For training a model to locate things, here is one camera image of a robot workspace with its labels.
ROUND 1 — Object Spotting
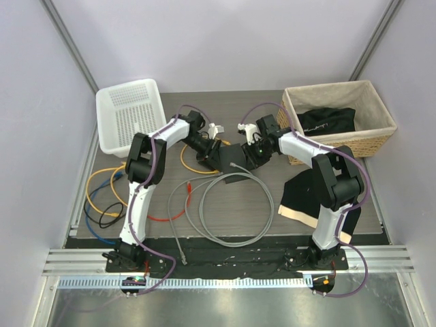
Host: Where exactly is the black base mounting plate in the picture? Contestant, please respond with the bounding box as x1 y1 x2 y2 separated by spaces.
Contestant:
102 246 349 279

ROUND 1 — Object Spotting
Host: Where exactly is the black network switch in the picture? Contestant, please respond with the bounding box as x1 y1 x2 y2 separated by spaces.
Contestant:
219 143 248 184

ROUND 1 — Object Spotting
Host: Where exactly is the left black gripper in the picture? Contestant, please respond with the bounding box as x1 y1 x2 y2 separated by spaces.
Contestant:
183 135 223 174

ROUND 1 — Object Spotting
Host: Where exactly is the red ethernet cable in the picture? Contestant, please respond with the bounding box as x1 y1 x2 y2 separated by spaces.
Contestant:
146 181 193 221

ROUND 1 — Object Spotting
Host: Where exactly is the blue ethernet cable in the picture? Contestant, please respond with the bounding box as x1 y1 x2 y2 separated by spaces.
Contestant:
84 172 125 247

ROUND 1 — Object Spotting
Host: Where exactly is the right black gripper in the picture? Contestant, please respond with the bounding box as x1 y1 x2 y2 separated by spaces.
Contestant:
241 138 275 172

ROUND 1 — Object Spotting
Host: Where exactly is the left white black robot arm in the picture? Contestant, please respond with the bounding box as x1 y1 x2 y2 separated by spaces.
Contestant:
103 111 224 272

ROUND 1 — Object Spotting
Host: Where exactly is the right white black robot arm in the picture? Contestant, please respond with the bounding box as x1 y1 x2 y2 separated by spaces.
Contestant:
238 115 364 269

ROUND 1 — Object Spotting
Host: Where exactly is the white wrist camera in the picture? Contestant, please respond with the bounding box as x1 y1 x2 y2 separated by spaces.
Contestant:
207 123 225 140
238 123 262 145

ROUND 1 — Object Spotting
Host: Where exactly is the wicker basket with liner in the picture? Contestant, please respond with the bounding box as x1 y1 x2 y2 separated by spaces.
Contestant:
277 80 397 158

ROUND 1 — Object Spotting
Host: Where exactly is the aluminium frame rail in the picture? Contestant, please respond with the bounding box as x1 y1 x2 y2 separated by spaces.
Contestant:
43 245 414 289

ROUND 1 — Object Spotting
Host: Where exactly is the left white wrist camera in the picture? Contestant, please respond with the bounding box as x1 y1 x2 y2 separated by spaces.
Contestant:
207 123 225 140

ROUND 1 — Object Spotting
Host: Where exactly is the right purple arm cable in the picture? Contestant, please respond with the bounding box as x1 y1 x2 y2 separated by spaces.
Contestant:
241 101 371 297

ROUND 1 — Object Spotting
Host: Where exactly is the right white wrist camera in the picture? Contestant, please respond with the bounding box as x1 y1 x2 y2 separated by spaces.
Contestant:
238 123 262 145

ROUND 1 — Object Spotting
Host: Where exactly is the black cloth with beige stripe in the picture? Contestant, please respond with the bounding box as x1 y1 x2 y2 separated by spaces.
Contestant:
278 169 361 243

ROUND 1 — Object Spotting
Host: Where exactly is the short yellow ethernet cable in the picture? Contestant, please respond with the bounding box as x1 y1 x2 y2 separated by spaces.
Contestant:
180 139 230 175

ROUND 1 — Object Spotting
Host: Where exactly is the black power cable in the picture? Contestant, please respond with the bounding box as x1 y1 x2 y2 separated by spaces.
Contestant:
83 183 127 230

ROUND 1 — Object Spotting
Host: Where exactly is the black cloth in basket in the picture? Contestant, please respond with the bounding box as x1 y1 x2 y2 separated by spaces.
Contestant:
297 108 356 136

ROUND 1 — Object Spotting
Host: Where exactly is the grey ethernet cable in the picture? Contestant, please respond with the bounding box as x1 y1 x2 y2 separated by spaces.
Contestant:
198 162 275 248
167 172 225 266

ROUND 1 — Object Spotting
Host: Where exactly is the white perforated plastic basket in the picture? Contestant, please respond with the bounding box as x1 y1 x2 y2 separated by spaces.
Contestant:
95 78 167 158

